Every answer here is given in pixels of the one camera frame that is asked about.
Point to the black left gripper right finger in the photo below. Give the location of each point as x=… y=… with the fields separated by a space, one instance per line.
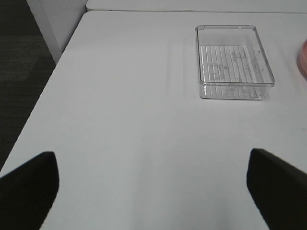
x=279 y=191

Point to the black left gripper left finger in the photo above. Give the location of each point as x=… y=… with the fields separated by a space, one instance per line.
x=28 y=192

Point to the pink round plate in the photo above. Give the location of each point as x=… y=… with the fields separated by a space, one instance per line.
x=302 y=60

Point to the clear plastic ingredient tray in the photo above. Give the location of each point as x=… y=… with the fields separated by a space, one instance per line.
x=232 y=63

